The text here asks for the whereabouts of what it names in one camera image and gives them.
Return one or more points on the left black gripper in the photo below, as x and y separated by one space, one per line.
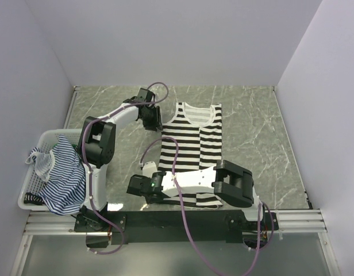
157 122

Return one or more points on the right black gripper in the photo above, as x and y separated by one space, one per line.
149 200

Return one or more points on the black white striped tank top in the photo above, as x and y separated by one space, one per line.
196 134

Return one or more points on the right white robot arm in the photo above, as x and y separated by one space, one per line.
224 183

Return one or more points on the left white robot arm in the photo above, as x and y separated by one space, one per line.
98 138

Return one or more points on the blue white striped tank top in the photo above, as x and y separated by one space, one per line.
63 173

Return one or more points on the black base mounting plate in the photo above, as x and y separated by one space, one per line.
230 226

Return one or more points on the white plastic laundry basket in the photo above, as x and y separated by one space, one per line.
32 183

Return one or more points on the dark thin striped garment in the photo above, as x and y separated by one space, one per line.
33 199

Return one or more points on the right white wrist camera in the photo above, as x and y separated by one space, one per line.
148 169

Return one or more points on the aluminium rail frame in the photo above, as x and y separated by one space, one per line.
289 221

